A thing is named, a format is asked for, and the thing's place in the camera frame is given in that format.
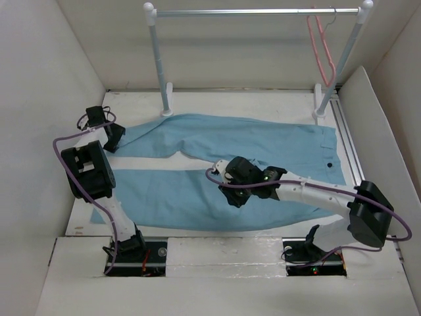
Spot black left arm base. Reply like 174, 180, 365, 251
103, 238, 168, 277

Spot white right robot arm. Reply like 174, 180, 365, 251
206, 157, 393, 259

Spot pink clothes hanger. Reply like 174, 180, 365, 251
307, 5, 337, 88

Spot aluminium side rail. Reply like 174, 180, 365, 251
330, 92, 364, 185

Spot white metal clothes rack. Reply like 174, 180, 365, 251
143, 1, 374, 122

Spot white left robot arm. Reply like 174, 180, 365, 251
60, 106, 147, 261

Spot light blue trousers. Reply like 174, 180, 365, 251
90, 113, 346, 232

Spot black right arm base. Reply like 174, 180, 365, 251
280, 225, 347, 277

